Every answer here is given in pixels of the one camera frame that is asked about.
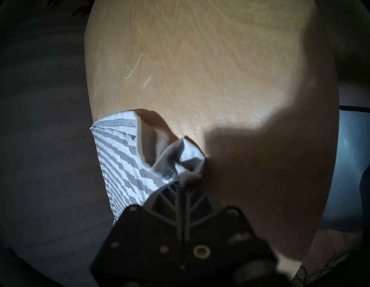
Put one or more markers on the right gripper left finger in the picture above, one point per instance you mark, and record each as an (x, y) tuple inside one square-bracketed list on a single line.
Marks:
[(144, 243)]

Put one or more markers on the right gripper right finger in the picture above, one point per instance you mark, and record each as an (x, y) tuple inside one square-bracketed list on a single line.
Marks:
[(208, 231)]

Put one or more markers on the grey white striped t-shirt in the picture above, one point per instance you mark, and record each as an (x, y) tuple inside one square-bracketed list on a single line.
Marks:
[(121, 150)]

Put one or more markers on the brown pleated curtain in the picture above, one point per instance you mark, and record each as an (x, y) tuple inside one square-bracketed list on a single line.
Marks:
[(43, 115)]

